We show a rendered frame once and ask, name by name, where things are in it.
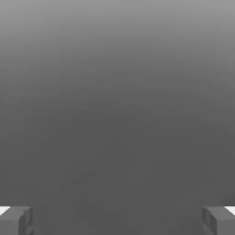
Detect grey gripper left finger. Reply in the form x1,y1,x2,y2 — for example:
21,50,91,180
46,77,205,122
0,206,35,235

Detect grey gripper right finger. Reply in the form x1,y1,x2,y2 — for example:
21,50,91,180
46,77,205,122
201,206,235,235

